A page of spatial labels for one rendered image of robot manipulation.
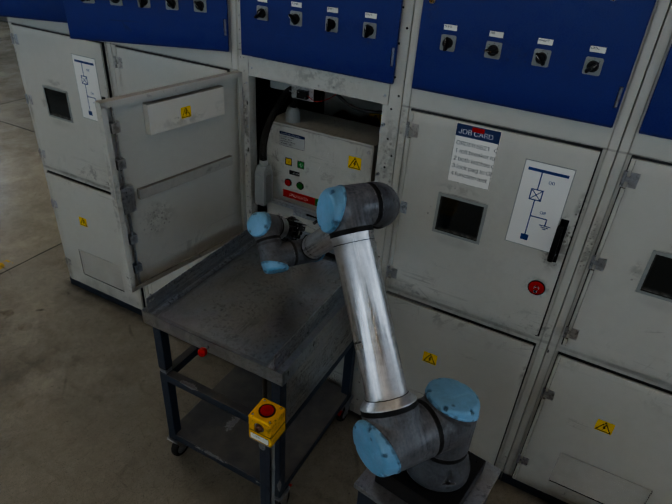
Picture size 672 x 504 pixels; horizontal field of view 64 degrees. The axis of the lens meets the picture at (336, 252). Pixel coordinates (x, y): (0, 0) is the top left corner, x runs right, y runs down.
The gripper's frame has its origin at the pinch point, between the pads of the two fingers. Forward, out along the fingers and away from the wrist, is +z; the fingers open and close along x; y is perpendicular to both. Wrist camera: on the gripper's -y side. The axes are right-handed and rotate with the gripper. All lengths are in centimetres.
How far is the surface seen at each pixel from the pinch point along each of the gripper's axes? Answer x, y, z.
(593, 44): 77, 89, -35
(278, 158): 26.2, -19.3, 1.6
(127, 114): 23, -44, -59
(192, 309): -39, -17, -32
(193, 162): 14.1, -40.5, -24.5
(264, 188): 12.3, -19.3, -2.5
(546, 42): 76, 77, -35
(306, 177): 21.8, -5.3, 4.2
